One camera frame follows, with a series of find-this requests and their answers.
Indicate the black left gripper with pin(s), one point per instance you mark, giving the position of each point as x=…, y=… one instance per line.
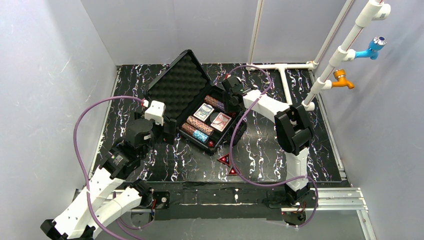
x=169, y=129

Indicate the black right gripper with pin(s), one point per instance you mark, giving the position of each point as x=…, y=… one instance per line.
x=230, y=93

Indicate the purple poker chip stack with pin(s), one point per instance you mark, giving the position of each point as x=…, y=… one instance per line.
x=221, y=106

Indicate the brown black chip stack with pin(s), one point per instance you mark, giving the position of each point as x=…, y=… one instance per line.
x=212, y=101

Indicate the black foam-lined poker case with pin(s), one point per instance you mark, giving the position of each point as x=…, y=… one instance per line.
x=182, y=87

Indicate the all-in triangle button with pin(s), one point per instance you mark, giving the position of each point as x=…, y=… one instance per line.
x=225, y=159
x=233, y=171

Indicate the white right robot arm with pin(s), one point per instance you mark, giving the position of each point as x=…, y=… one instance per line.
x=293, y=131

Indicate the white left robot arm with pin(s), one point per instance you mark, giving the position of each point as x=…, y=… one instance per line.
x=90, y=212

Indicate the red black chip stack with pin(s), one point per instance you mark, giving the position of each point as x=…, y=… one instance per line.
x=189, y=129

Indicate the orange blue chip stack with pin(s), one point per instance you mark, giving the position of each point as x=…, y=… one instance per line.
x=199, y=125

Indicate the clear round dealer button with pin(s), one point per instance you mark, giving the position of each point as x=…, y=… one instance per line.
x=216, y=118

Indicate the red playing card deck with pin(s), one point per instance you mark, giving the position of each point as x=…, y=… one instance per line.
x=221, y=127

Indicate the blue playing card deck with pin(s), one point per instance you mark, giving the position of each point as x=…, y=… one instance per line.
x=203, y=112

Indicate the light blue chip stack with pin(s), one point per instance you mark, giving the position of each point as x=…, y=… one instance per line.
x=200, y=136

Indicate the orange tap valve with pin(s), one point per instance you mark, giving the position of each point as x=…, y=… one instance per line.
x=341, y=80

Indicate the blue tap valve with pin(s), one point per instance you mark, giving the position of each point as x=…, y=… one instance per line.
x=372, y=52

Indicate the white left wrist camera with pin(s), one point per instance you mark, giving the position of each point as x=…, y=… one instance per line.
x=155, y=111

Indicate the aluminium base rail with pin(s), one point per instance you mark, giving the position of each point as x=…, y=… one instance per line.
x=214, y=201

